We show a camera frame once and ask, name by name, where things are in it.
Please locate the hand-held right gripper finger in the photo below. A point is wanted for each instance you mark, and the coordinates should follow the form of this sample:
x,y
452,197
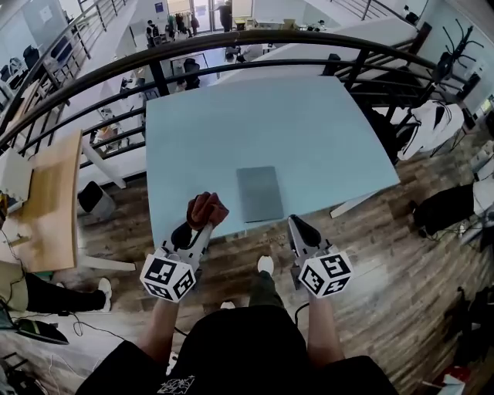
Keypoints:
x,y
308,233
296,237

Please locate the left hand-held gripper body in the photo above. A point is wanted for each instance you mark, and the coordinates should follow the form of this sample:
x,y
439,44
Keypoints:
x,y
166,277

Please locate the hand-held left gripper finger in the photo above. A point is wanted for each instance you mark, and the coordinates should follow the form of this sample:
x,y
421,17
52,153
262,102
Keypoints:
x,y
183,236
202,239

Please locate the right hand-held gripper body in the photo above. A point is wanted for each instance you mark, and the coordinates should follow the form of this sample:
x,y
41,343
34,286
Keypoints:
x,y
326,274

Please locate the reddish brown cloth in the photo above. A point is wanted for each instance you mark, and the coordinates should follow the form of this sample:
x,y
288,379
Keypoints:
x,y
205,210

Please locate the grey notebook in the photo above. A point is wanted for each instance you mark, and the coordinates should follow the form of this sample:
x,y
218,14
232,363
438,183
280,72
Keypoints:
x,y
259,193

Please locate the person's left forearm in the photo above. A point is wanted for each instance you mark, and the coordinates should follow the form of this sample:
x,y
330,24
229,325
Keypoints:
x,y
159,328

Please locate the person's right forearm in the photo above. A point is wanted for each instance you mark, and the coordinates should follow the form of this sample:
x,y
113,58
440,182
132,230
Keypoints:
x,y
323,331

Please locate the person's white shoe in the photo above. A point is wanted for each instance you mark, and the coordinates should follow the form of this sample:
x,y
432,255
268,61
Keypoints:
x,y
265,264
227,305
105,293

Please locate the white table leg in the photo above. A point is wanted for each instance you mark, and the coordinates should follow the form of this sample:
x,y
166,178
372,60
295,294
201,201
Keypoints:
x,y
353,204

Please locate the person's green trouser leg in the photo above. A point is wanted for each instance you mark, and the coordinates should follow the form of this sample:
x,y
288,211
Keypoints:
x,y
265,289

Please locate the grey bin with black top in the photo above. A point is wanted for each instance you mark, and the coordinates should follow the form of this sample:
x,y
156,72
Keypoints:
x,y
94,200

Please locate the person's black t-shirt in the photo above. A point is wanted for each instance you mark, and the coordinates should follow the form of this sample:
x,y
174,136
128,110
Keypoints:
x,y
239,355

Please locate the black bag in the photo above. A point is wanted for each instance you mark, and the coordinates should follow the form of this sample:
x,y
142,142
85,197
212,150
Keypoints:
x,y
444,208

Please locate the wooden side desk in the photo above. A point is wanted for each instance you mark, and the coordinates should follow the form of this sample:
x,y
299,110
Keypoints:
x,y
50,208

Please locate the black flat device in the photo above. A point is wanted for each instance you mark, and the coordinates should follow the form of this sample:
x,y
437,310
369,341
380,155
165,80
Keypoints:
x,y
42,331

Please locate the white jacket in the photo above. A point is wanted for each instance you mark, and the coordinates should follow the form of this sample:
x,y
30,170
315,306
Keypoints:
x,y
428,127

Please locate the white box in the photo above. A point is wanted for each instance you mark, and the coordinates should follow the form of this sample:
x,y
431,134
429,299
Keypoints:
x,y
13,175

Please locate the black metal railing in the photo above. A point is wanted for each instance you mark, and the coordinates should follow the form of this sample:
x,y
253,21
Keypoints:
x,y
270,36

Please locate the black coat rack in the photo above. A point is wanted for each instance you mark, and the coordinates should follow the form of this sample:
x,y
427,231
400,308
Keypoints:
x,y
457,46

